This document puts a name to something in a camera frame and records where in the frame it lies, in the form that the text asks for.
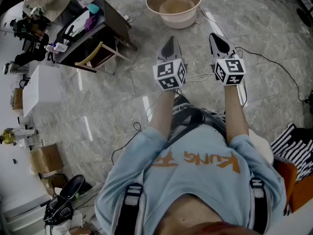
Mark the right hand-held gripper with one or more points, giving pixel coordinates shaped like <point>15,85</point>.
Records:
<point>231,67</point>

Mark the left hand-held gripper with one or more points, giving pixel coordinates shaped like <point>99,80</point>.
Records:
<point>168,70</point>

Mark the person's left forearm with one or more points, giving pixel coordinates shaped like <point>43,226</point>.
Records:
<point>162,114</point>

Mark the person's right forearm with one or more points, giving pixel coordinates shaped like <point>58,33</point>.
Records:
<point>234,116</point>

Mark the dark wooden desk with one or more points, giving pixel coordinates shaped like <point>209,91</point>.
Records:
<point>115,21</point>

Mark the wooden chair with curved back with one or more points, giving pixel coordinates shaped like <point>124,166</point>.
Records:
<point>102,57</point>

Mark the person's printed grey shirt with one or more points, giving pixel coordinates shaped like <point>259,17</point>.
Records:
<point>195,121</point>

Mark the purple cloth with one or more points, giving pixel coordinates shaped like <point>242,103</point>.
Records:
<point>91,23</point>

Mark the black round stand base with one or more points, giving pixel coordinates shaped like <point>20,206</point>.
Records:
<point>304,17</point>

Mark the white oval tray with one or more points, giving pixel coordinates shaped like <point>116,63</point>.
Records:
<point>78,23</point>

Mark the white seat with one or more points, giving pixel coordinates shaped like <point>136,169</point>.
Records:
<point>261,146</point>

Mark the white bottle with blue cap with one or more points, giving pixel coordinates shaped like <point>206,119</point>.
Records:
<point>57,48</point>

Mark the black white striped cloth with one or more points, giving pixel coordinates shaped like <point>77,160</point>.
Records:
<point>293,146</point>

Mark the person's light blue sweatshirt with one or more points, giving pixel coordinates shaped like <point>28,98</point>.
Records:
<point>195,180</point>

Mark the white box cabinet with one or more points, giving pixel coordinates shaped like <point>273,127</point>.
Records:
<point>41,89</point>

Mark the black office chair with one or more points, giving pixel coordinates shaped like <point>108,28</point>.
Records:
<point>29,43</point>

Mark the small cardboard box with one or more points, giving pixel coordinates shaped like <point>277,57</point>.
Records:
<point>17,99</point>

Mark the large cardboard box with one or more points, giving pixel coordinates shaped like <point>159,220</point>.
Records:
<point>46,158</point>

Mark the person's bare neck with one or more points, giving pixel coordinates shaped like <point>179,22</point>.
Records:
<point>193,214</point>

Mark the black round helmet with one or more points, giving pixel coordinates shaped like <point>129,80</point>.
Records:
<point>72,187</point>

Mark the orange cushion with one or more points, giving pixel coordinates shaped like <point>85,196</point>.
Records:
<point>300,195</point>

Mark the open cardboard box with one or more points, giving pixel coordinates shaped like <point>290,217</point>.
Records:
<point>53,183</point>

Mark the yellow toy figure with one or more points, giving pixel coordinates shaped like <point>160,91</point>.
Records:
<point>7,136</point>

